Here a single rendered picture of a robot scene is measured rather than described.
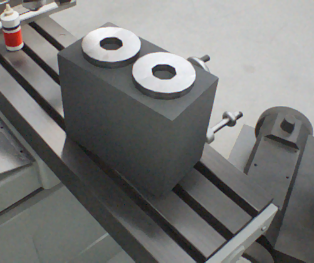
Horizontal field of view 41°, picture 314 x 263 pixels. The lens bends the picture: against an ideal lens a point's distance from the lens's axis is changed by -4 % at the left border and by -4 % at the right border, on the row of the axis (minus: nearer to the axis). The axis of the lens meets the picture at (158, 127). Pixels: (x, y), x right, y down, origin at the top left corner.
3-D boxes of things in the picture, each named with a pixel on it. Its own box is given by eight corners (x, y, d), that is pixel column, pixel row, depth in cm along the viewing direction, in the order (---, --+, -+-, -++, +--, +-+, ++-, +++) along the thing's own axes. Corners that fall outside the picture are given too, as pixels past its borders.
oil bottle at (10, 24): (18, 39, 98) (11, -3, 90) (26, 46, 96) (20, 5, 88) (2, 45, 95) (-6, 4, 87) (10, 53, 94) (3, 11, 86)
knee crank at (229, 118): (234, 111, 151) (237, 98, 147) (247, 121, 148) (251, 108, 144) (190, 141, 140) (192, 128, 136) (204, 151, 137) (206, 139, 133)
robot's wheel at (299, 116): (303, 156, 152) (321, 118, 138) (300, 166, 149) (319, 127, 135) (252, 137, 157) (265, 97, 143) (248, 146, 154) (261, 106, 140)
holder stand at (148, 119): (109, 101, 85) (108, 13, 71) (202, 157, 77) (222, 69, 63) (65, 135, 78) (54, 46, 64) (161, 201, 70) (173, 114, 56)
